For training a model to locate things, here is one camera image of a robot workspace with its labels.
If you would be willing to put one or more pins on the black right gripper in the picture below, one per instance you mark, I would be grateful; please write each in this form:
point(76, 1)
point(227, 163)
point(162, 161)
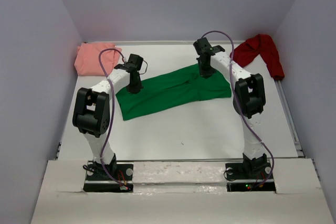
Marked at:
point(206, 73)

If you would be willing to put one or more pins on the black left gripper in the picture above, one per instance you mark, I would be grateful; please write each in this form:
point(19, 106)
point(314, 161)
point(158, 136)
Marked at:
point(136, 89)

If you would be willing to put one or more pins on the green t-shirt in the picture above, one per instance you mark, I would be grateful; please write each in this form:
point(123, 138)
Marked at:
point(172, 89)

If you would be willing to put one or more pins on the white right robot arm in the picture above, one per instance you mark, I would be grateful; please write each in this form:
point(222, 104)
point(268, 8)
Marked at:
point(249, 100)

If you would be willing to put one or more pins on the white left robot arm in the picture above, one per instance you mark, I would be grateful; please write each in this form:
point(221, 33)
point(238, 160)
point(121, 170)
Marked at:
point(95, 107)

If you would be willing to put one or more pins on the folded pink t-shirt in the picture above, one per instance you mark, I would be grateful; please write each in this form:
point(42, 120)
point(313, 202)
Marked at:
point(87, 59)

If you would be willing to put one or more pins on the red t-shirt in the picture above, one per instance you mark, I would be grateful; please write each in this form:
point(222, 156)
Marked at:
point(264, 46)

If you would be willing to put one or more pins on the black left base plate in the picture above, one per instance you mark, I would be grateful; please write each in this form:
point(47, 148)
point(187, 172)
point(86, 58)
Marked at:
point(97, 181)

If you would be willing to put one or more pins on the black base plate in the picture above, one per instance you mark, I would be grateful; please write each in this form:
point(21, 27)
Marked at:
point(97, 181)
point(241, 181)

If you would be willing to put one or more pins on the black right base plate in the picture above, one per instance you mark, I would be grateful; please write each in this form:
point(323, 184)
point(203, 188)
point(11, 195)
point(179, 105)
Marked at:
point(241, 181)

